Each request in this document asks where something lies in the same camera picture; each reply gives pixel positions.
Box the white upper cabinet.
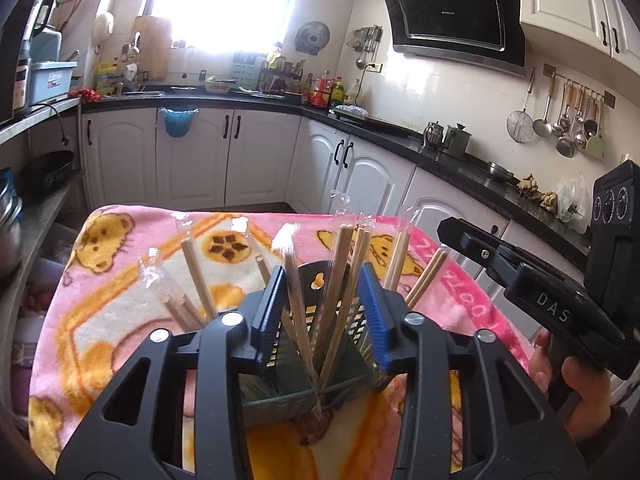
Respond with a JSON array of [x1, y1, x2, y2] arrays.
[[521, 0, 639, 72]]

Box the stacked steel pots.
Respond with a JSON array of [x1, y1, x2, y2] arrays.
[[0, 176, 23, 278]]

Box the wrapped chopsticks in basket right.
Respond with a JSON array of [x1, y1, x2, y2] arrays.
[[271, 222, 323, 420]]

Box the round wall vent fan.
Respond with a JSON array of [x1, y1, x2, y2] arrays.
[[294, 21, 331, 56]]

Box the wrapped chopsticks on blanket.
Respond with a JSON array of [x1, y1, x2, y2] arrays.
[[383, 206, 419, 292], [405, 248, 448, 310]]

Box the blue hanging trash bin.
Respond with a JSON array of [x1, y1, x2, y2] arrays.
[[158, 107, 200, 139]]

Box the hanging wire strainer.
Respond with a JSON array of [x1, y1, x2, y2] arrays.
[[506, 68, 536, 144]]

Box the dark green utensil basket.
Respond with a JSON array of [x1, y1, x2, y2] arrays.
[[238, 259, 396, 428]]

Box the chopstick pair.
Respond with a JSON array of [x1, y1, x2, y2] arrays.
[[310, 190, 372, 391]]

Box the steel kettle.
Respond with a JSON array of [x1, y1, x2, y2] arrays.
[[423, 122, 444, 150]]

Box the wrapped chopsticks in basket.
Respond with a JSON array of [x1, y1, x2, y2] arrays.
[[271, 222, 323, 420], [174, 211, 219, 322]]

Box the pink cartoon blanket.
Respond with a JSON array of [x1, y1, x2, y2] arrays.
[[27, 204, 534, 480]]

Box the person's right hand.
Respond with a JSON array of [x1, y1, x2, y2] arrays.
[[528, 330, 612, 442]]

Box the black wok on shelf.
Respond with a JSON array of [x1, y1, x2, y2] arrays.
[[20, 150, 75, 198]]

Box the wrapped chopsticks in basket left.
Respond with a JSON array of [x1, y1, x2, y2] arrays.
[[174, 211, 219, 322]]

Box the red sauce bottle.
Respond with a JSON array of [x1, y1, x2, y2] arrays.
[[309, 70, 332, 110]]

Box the black range hood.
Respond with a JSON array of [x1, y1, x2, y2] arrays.
[[384, 0, 526, 77]]

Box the blue plastic storage box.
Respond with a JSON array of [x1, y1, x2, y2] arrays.
[[27, 61, 77, 106]]

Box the black microwave oven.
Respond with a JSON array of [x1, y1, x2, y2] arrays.
[[1, 0, 42, 124]]

